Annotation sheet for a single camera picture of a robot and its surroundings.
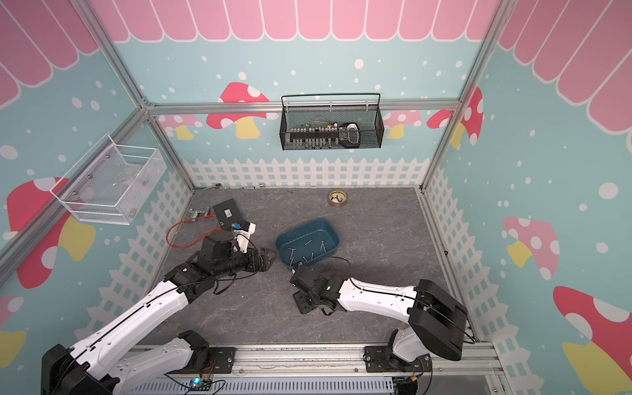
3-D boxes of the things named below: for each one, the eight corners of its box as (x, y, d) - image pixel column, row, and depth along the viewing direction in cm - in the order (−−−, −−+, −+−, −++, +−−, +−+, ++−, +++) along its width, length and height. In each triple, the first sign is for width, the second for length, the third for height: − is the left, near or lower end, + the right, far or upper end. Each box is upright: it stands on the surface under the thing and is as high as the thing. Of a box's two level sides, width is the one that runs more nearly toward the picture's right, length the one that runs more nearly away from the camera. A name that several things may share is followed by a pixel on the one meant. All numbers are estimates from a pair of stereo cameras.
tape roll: (328, 206, 116) (328, 203, 114) (328, 193, 122) (328, 190, 120) (347, 206, 116) (347, 204, 114) (346, 193, 122) (346, 190, 120)
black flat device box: (221, 233, 106) (219, 230, 104) (214, 208, 115) (212, 205, 113) (244, 225, 109) (242, 222, 107) (235, 201, 118) (233, 198, 116)
